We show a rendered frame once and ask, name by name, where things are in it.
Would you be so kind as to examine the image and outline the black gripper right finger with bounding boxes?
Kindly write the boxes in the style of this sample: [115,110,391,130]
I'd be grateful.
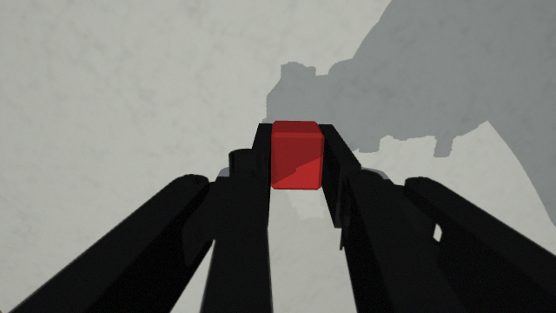
[319,124,556,313]

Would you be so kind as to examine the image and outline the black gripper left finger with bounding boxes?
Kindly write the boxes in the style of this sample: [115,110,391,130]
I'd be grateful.
[9,123,274,313]

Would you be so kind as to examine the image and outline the red block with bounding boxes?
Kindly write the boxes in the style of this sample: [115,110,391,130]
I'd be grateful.
[271,121,325,190]

